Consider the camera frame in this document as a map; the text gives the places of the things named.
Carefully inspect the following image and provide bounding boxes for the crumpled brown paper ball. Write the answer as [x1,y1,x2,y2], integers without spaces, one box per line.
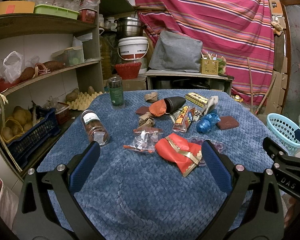
[138,112,155,127]

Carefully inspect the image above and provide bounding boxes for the stainless steel pot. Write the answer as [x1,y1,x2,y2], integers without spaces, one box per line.
[115,17,146,38]

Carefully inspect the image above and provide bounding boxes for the striped pink red curtain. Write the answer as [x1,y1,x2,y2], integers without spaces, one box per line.
[135,0,274,104]

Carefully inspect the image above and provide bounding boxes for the yellow utensil holder box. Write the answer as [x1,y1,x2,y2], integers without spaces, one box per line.
[200,54,219,75]

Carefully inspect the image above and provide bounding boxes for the yellow rectangular box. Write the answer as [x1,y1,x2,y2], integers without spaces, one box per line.
[185,92,208,108]

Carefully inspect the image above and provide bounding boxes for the yellow egg carton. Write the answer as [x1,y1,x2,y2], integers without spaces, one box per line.
[66,92,102,111]

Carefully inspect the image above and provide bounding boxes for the green label glass jar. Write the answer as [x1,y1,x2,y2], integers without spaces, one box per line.
[108,76,125,109]

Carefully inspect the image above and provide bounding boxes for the blue textured table cloth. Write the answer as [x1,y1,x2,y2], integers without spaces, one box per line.
[37,89,280,239]

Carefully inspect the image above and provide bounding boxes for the silver patterned wrapper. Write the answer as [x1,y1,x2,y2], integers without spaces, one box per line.
[193,109,202,122]

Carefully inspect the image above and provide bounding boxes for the grey crumpled wrapper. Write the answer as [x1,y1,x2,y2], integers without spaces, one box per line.
[202,96,219,116]

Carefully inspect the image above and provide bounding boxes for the clear plastic container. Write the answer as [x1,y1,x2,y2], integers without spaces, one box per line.
[51,46,84,67]

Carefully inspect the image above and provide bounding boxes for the wooden shelf unit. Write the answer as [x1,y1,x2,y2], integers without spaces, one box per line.
[0,0,106,181]

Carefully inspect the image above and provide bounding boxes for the dark red scouring pad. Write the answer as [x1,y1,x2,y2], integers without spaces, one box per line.
[135,106,149,115]
[216,116,239,130]

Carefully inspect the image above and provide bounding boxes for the light blue laundry basket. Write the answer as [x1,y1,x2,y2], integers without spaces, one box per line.
[267,113,300,155]

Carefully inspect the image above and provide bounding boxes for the blue crumpled plastic bag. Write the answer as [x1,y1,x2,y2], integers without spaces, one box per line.
[196,113,220,134]

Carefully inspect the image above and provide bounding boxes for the orange yellow snack wrapper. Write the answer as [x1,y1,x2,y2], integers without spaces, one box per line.
[172,106,195,133]

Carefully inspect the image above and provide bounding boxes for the low wooden side table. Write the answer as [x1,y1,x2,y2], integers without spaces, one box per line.
[145,69,234,95]

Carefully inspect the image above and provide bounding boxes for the black cylindrical tube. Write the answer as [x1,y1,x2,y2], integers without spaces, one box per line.
[164,96,186,114]

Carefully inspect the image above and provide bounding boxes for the orange cloth pouch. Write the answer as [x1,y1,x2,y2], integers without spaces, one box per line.
[149,99,167,117]

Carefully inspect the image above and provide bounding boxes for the yellow cardboard box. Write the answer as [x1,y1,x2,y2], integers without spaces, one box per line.
[0,1,36,15]

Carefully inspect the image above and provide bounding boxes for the grey fabric cover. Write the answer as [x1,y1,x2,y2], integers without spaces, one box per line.
[149,30,203,73]

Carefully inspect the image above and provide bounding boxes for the clear plastic wrapper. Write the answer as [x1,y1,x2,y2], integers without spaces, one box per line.
[123,127,163,153]

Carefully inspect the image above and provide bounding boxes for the dark blue plastic crate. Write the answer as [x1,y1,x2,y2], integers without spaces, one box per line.
[7,106,61,168]

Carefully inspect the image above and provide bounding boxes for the green leafy vegetables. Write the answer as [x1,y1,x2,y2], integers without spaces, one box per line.
[217,56,226,75]

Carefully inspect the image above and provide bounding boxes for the crumpled brown cardboard piece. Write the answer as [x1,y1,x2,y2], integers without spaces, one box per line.
[144,92,158,103]

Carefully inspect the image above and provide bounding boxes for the white plastic bucket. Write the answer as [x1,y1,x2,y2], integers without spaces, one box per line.
[117,36,149,74]

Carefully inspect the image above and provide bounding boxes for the red gold fabric pouch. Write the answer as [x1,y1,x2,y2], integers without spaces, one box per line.
[155,133,203,177]

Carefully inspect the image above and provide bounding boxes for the white plastic bag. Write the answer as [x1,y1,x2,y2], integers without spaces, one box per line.
[3,51,24,83]

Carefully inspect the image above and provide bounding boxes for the white label spice jar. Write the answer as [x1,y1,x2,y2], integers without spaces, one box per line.
[81,110,110,146]

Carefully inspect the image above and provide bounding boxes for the green plastic tray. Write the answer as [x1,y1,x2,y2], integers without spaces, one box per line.
[34,4,79,20]

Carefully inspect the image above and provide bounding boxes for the red plastic basket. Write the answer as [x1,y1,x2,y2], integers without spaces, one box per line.
[114,62,141,80]

